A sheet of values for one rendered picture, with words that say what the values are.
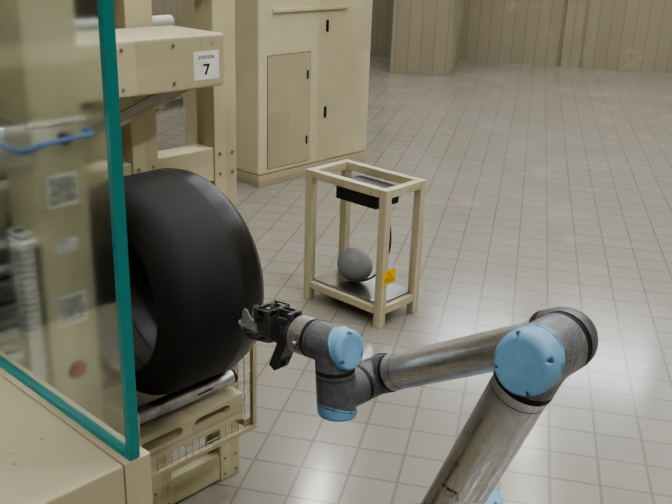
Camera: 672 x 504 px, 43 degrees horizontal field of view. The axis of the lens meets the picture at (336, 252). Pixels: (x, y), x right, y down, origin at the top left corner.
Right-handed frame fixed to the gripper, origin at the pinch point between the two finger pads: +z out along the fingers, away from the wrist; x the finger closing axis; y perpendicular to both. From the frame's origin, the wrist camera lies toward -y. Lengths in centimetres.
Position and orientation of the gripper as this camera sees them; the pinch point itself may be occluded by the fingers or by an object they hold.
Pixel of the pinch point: (243, 324)
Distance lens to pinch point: 214.4
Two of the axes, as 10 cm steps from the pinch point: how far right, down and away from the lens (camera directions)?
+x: -6.9, 2.4, -6.9
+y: -0.6, -9.6, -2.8
